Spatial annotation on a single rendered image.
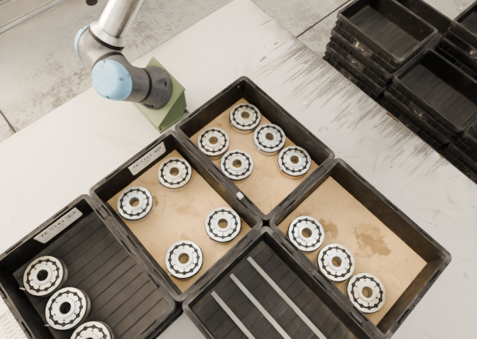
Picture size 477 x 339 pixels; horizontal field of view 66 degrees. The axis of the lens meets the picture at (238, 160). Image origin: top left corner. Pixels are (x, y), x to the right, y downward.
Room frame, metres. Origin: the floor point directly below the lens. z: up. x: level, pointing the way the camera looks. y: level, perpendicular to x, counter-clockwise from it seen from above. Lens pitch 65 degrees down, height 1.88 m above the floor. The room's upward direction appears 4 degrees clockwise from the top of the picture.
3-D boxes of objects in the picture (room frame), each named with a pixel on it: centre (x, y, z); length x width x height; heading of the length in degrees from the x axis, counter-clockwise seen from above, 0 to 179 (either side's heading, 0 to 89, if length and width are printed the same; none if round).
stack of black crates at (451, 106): (1.13, -0.96, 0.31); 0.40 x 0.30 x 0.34; 45
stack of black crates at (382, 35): (1.41, -0.67, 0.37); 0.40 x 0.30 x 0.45; 45
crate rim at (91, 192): (0.30, 0.16, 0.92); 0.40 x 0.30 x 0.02; 47
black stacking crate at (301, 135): (0.52, -0.04, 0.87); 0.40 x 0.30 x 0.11; 47
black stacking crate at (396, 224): (0.24, -0.33, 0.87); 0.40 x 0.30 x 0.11; 47
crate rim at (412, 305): (0.24, -0.33, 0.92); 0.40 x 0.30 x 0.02; 47
